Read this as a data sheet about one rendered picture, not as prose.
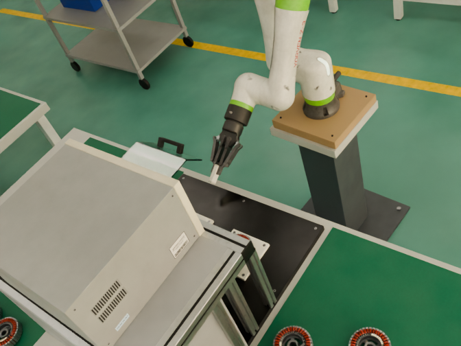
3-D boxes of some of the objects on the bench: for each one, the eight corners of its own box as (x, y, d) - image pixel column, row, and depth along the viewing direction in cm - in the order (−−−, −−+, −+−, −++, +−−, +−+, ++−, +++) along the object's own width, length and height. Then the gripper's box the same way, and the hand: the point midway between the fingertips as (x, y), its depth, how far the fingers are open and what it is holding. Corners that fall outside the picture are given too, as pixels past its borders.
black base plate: (184, 176, 208) (182, 173, 207) (324, 229, 172) (323, 225, 171) (106, 267, 187) (103, 263, 185) (247, 348, 151) (245, 345, 150)
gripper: (254, 130, 190) (230, 190, 189) (226, 122, 198) (204, 180, 197) (243, 123, 184) (219, 185, 183) (215, 116, 191) (193, 176, 190)
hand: (215, 174), depth 190 cm, fingers closed
